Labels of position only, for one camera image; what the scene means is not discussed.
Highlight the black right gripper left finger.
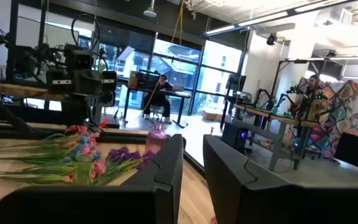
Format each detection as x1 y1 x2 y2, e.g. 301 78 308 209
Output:
0 133 185 224

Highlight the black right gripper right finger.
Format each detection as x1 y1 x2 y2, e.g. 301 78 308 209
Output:
202 134 358 224

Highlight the black monitor panel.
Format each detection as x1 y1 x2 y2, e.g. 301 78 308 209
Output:
334 132 358 174

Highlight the wooden top workbench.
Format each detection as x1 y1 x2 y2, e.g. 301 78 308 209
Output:
0 83 68 101

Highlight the colourful patchwork cloth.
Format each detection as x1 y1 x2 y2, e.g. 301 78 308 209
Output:
309 79 358 159

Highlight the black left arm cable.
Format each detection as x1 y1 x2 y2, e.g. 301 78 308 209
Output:
71 14 101 54

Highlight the purple artificial flower bunch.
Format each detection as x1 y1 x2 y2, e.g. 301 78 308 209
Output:
93 146 155 187

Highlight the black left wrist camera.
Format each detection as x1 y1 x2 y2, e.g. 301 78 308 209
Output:
63 44 93 73

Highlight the purple glass vase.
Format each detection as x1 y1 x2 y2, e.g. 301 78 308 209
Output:
145 123 168 155

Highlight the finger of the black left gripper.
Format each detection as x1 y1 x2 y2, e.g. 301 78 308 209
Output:
86 70 117 96
46 70 88 96

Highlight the yellow hanging cable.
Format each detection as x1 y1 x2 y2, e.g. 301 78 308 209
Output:
170 0 186 45

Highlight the ceiling light strip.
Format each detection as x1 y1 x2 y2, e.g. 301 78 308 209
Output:
203 11 288 37

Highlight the dark office desk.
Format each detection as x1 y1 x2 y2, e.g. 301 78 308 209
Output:
116 70 193 129

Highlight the dark monitor on stand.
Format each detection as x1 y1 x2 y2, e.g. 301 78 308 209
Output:
225 73 247 94

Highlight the black ceiling camera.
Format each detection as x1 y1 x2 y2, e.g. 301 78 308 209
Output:
265 32 278 47

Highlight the pink artificial flower bunch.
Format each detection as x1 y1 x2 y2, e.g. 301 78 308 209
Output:
0 117 110 153
0 159 108 186

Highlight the blue artificial flower bunch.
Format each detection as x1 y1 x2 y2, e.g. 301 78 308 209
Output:
0 134 101 166

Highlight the green glass vase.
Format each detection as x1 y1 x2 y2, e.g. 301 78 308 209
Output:
74 153 96 187

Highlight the black computer tower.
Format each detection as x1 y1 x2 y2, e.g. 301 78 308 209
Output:
221 121 252 154

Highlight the workbench with robot arms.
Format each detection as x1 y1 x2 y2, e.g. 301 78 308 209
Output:
233 60 332 172

